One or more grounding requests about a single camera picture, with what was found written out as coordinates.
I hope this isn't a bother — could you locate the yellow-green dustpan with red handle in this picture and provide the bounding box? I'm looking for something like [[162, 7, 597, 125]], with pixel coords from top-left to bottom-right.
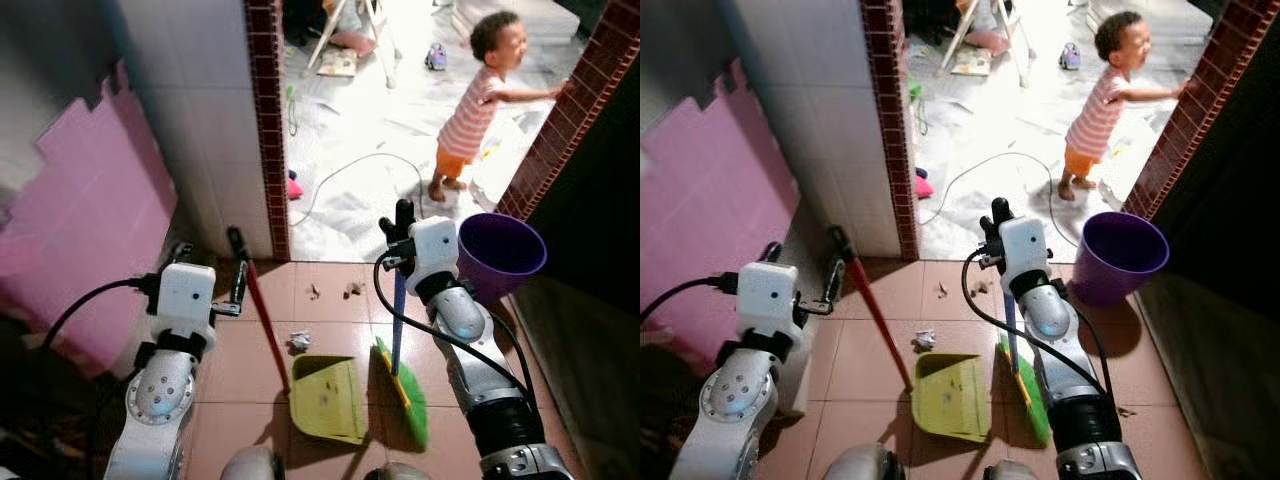
[[226, 226, 370, 447], [827, 225, 992, 444]]

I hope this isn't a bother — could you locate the blue handled green broom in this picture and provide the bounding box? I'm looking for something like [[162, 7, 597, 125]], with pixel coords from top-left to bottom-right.
[[369, 268, 432, 452], [994, 288, 1054, 449]]

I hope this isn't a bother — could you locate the purple plastic bucket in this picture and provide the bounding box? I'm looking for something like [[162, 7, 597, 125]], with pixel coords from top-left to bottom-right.
[[457, 211, 549, 305], [1069, 210, 1170, 309]]

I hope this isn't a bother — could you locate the child in striped shirt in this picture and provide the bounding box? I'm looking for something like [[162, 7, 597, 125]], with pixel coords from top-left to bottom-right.
[[1057, 10, 1197, 203], [427, 10, 572, 203]]

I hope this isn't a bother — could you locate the flat picture book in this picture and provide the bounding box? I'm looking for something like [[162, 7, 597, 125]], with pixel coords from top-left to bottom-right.
[[317, 49, 360, 79], [950, 48, 994, 78]]

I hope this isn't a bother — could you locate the grey robot knee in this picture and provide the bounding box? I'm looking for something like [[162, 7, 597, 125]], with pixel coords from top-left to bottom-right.
[[219, 444, 287, 480], [821, 442, 907, 480]]

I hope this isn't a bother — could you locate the white folding stool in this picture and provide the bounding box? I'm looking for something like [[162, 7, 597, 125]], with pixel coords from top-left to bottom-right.
[[939, 0, 1032, 88], [304, 0, 402, 91]]

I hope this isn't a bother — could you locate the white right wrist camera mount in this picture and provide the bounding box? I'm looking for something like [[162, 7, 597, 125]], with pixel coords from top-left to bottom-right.
[[999, 216, 1052, 283], [407, 216, 462, 288]]

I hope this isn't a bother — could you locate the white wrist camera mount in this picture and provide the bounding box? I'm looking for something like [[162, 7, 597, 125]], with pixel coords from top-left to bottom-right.
[[407, 216, 462, 288], [157, 262, 217, 338], [999, 216, 1052, 283], [736, 261, 800, 338]]

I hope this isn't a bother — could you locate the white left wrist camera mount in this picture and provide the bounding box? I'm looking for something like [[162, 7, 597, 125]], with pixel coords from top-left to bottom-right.
[[736, 261, 800, 338], [157, 262, 217, 338]]

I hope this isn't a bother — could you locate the pink wall panel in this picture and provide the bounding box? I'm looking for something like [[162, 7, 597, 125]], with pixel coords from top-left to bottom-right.
[[0, 58, 181, 378], [640, 57, 802, 368]]

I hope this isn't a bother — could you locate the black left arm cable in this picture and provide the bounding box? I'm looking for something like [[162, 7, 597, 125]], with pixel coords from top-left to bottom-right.
[[640, 274, 741, 325], [40, 276, 161, 353]]

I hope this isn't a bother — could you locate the red brick door post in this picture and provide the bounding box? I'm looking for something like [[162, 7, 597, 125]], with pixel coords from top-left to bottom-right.
[[859, 0, 922, 262], [242, 0, 292, 264], [1121, 0, 1280, 222], [496, 0, 641, 222]]

